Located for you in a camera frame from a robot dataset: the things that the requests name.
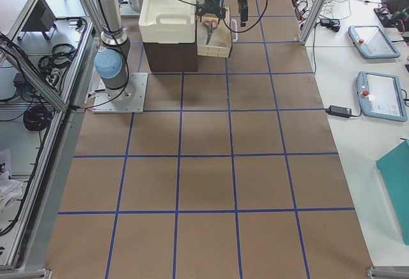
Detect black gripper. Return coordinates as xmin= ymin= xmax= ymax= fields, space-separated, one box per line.
xmin=196 ymin=0 xmax=226 ymax=23
xmin=237 ymin=0 xmax=249 ymax=27

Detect grey orange scissors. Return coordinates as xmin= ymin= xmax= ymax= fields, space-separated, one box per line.
xmin=204 ymin=19 xmax=218 ymax=45

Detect wooden drawer with white handle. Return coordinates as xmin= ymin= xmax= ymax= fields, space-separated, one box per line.
xmin=196 ymin=16 xmax=238 ymax=58

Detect dark wooden drawer cabinet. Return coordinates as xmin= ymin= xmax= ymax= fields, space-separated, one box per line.
xmin=144 ymin=43 xmax=198 ymax=73

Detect right side upper teach pendant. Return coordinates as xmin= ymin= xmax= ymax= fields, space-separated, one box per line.
xmin=348 ymin=26 xmax=401 ymax=59

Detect teach pendant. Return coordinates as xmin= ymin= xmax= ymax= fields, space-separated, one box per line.
xmin=356 ymin=72 xmax=408 ymax=122
xmin=348 ymin=26 xmax=401 ymax=59

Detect black power brick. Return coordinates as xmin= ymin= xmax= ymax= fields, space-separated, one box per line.
xmin=325 ymin=105 xmax=352 ymax=118

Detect right side lower teach pendant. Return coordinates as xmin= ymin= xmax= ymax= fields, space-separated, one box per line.
xmin=356 ymin=72 xmax=408 ymax=122

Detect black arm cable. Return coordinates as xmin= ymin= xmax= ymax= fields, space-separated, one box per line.
xmin=161 ymin=0 xmax=238 ymax=34
xmin=236 ymin=0 xmax=270 ymax=34

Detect right aluminium frame post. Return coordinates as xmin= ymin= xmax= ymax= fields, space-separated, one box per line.
xmin=298 ymin=0 xmax=326 ymax=45

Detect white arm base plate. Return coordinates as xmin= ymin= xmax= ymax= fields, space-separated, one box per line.
xmin=91 ymin=73 xmax=148 ymax=114

